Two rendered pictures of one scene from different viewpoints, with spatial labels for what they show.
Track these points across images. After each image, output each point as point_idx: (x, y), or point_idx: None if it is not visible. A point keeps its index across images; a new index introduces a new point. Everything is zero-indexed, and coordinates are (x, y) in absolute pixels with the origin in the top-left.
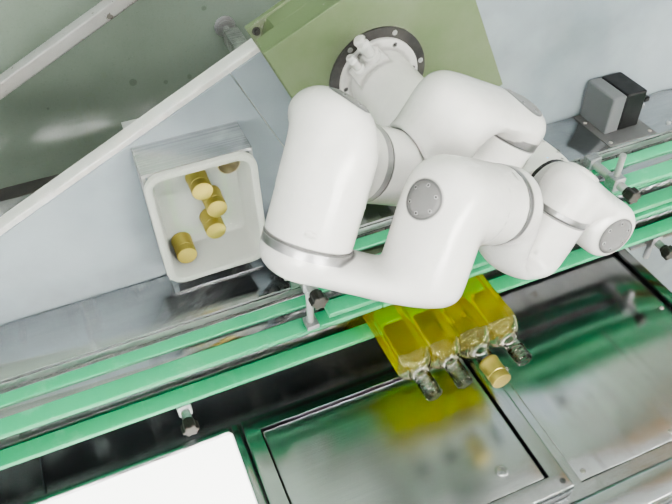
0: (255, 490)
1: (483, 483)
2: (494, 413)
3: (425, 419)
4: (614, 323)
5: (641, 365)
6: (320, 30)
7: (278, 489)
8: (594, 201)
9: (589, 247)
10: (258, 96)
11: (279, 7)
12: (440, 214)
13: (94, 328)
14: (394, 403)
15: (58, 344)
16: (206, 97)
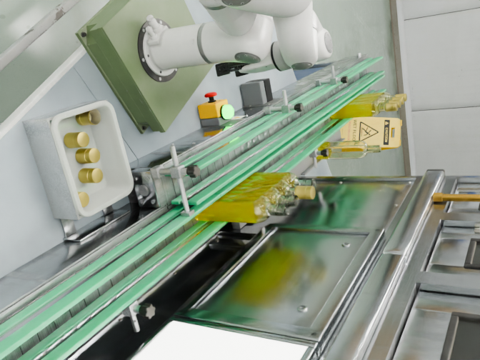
0: (221, 327)
1: (343, 252)
2: (316, 233)
3: (284, 253)
4: (328, 194)
5: (356, 198)
6: (126, 16)
7: (236, 318)
8: (315, 14)
9: (322, 49)
10: (91, 84)
11: (91, 20)
12: None
13: (31, 276)
14: (260, 258)
15: (8, 293)
16: (63, 82)
